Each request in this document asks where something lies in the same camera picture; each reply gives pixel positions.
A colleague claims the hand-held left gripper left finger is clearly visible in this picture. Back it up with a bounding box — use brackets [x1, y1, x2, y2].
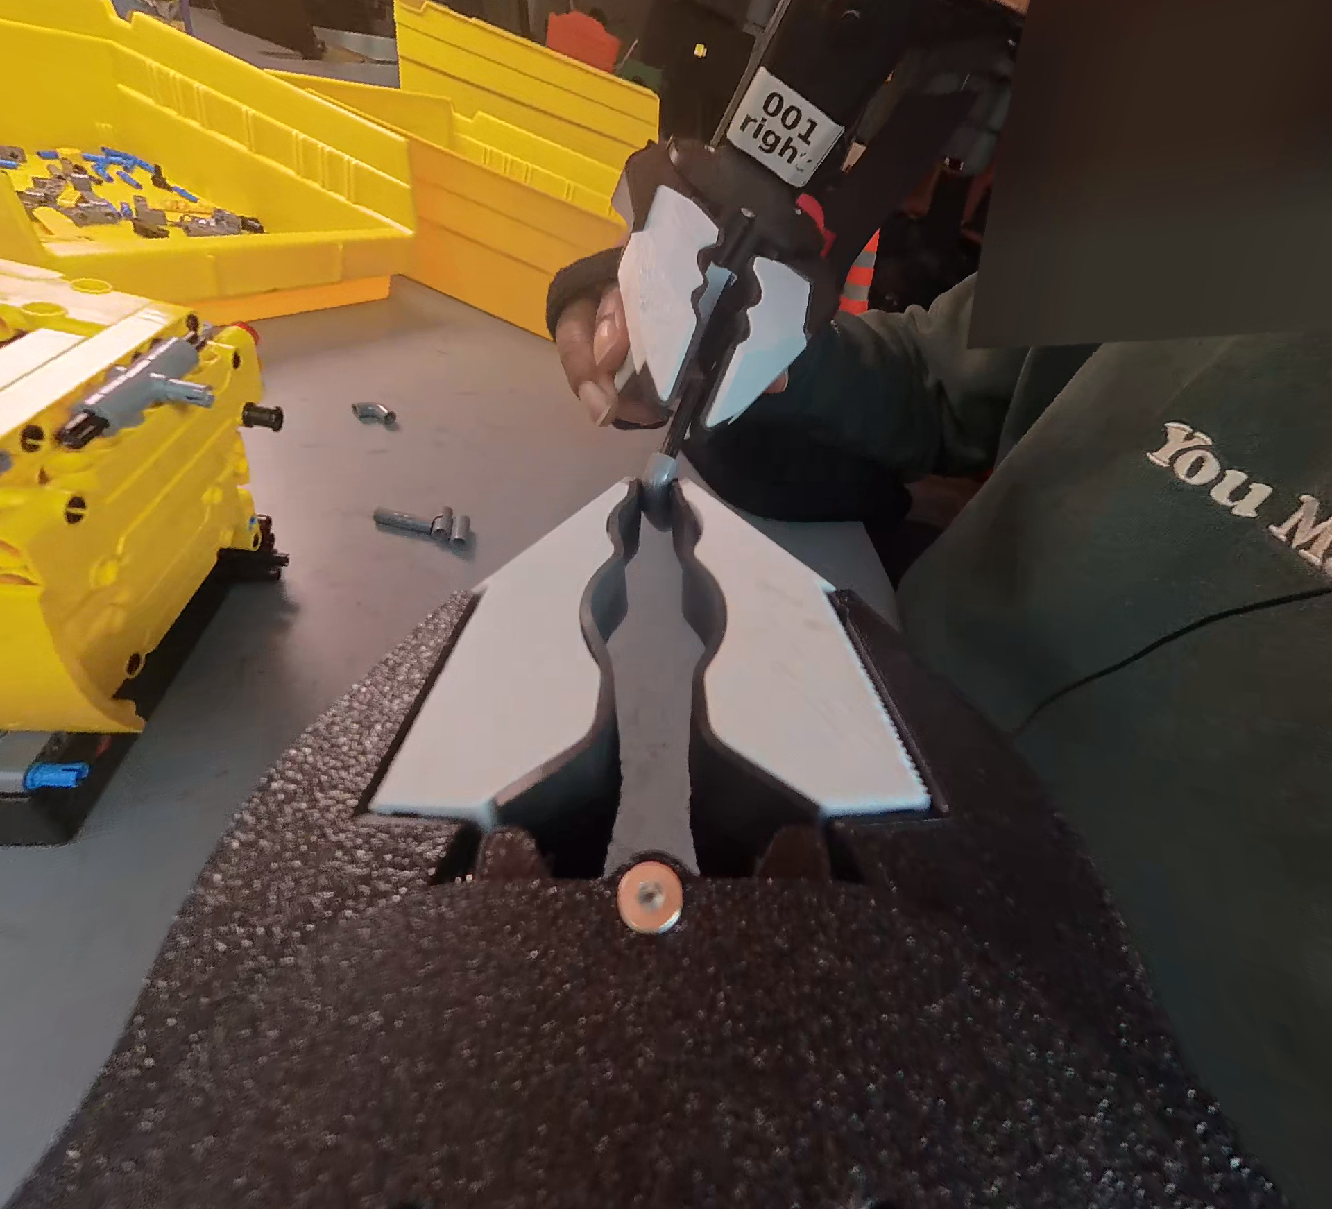
[369, 480, 647, 883]

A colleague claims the yellow plastic bin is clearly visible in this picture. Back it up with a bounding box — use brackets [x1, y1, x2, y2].
[391, 0, 665, 222]
[266, 70, 631, 341]
[0, 0, 420, 327]

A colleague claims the black wired earphone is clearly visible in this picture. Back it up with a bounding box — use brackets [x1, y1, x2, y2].
[1009, 586, 1332, 737]

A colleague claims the orange safety vest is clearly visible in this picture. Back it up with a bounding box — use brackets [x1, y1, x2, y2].
[842, 229, 883, 319]

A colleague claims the person's right hand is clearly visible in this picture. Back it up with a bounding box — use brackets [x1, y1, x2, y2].
[555, 288, 655, 428]

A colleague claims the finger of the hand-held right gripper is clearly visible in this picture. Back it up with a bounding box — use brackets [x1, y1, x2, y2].
[706, 258, 813, 430]
[615, 187, 723, 406]

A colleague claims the pile of grey blue parts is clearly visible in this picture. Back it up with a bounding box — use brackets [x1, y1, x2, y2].
[0, 142, 267, 242]

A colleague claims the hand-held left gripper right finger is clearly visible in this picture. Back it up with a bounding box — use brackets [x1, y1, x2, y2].
[671, 481, 933, 880]

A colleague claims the person's right forearm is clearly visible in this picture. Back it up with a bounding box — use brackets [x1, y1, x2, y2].
[792, 274, 1001, 483]

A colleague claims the yellow lego robot model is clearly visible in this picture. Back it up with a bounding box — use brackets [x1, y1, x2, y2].
[0, 258, 291, 846]

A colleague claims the red object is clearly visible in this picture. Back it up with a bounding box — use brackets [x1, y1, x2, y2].
[546, 7, 618, 74]

